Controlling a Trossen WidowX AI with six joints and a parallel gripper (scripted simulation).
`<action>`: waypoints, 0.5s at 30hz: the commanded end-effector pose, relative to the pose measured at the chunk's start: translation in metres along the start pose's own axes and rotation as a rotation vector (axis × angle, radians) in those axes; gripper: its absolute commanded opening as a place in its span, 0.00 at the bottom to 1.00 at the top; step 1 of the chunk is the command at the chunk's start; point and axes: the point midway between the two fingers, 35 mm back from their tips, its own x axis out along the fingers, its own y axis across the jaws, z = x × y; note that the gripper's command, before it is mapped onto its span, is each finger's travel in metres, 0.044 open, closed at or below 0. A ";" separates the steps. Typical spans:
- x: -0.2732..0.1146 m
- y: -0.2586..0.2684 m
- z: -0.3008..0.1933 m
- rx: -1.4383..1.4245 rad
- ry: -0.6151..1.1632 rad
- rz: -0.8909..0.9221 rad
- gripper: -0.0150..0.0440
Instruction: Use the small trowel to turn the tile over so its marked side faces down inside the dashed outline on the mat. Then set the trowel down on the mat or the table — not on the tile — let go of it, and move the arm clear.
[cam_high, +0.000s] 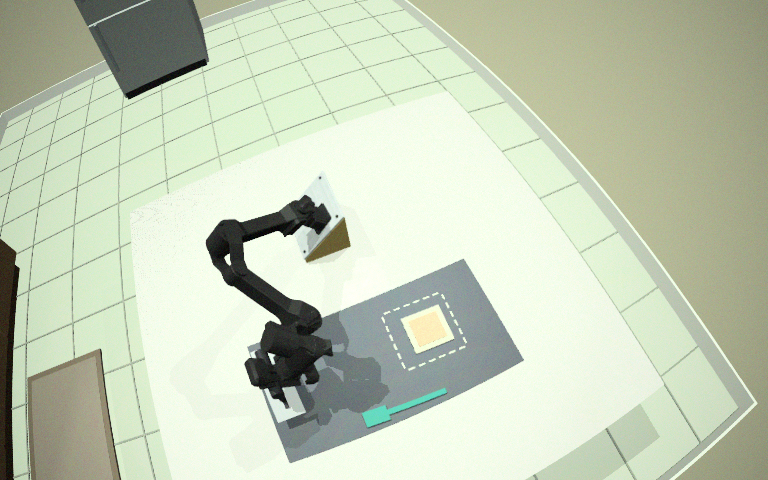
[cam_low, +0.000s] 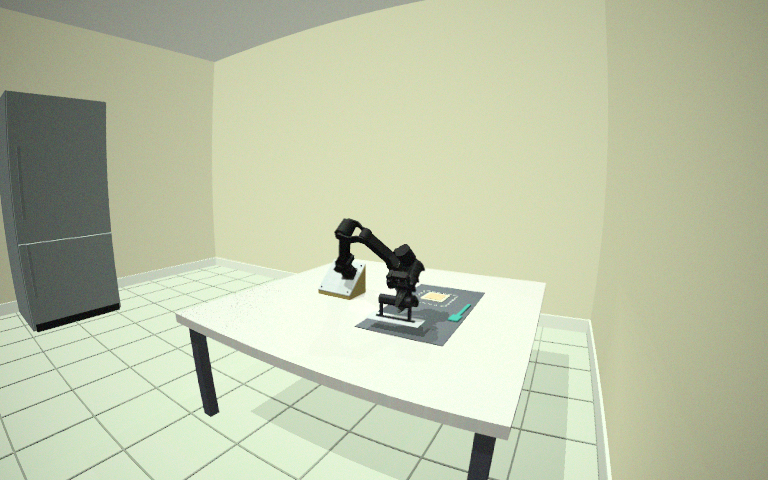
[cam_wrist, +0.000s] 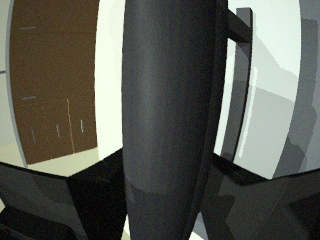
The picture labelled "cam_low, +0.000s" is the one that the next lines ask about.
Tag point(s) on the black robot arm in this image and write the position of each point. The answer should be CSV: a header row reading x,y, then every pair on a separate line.
x,y
401,259

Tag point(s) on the teal flat trowel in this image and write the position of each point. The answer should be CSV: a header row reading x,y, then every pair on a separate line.
x,y
456,318

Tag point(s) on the cream square tile with dark square centre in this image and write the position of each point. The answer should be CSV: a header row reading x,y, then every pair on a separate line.
x,y
435,297

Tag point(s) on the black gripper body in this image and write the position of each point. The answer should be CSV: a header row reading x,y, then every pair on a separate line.
x,y
408,278

